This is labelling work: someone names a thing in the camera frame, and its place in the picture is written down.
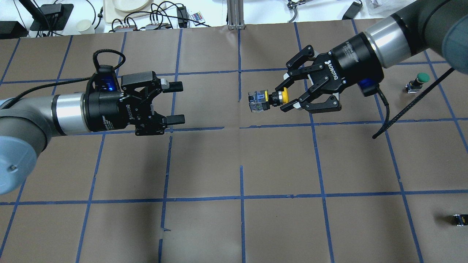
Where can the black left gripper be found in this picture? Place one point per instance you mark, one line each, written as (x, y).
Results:
(104, 112)

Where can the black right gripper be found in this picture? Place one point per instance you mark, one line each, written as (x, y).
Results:
(347, 66)

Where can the yellow push button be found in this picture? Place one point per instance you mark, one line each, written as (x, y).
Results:
(261, 100)

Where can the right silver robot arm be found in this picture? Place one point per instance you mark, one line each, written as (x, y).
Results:
(439, 25)

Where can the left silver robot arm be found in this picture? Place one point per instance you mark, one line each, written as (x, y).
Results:
(28, 124)

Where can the green push button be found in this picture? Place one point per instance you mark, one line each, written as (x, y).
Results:
(414, 86)

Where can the metal reacher stick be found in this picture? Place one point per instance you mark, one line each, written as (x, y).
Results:
(293, 6)

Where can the remote control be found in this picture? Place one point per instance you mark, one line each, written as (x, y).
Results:
(196, 17)

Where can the black power adapter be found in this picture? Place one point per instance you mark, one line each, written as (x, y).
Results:
(353, 10)

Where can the beige plate stack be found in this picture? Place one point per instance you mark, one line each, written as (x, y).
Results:
(118, 9)

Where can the white paper cup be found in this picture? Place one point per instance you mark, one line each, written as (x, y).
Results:
(85, 27)

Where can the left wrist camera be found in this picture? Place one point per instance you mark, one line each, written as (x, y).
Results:
(106, 79)

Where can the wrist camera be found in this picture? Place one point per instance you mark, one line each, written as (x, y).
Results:
(106, 79)
(370, 86)

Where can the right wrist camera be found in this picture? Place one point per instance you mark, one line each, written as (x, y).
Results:
(370, 86)

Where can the aluminium frame post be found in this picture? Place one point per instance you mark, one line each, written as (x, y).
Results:
(235, 15)

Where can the small black switch block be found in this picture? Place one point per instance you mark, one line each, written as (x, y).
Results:
(460, 219)

